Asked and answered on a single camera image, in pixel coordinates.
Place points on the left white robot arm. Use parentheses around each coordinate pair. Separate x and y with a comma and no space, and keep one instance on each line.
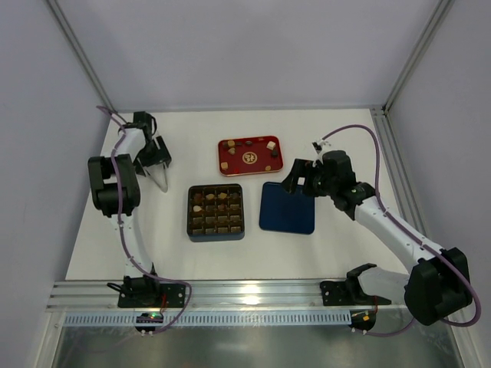
(115,191)

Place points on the blue box lid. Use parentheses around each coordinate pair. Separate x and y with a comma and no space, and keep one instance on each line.
(283,212)

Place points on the left frame post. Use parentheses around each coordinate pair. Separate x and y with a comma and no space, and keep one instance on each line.
(68,32)

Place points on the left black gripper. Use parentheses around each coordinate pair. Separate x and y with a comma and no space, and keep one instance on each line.
(154,159)

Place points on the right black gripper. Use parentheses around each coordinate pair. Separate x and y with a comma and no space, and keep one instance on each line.
(298,178)

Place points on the frame post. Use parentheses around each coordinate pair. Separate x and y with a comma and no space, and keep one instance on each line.
(68,32)
(430,29)

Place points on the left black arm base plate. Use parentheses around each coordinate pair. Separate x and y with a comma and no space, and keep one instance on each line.
(162,295)

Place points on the blue chocolate box with insert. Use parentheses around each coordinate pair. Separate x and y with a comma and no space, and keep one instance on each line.
(222,218)

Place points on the right frame post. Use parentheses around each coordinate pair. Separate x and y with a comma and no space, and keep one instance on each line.
(430,29)

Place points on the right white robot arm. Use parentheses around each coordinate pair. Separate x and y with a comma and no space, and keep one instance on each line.
(437,282)

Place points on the red rectangular tray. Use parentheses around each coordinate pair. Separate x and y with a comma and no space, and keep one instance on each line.
(249,154)

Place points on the slotted cable duct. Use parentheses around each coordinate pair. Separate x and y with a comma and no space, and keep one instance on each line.
(213,318)

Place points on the aluminium rail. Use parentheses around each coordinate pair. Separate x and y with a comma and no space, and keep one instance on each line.
(205,295)

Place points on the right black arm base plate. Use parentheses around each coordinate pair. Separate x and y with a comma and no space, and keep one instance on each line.
(348,293)

